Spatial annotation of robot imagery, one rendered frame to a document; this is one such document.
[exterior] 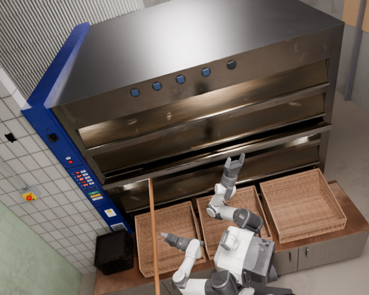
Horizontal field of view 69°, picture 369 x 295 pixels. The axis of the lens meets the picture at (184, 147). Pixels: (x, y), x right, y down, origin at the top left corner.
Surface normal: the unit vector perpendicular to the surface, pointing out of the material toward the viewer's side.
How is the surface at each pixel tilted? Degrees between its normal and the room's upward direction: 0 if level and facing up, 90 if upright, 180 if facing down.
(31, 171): 90
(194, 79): 90
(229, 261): 0
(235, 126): 70
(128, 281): 0
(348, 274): 0
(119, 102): 90
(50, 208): 90
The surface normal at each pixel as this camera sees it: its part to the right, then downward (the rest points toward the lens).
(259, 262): -0.24, -0.73
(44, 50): 0.19, 0.62
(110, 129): 0.04, 0.34
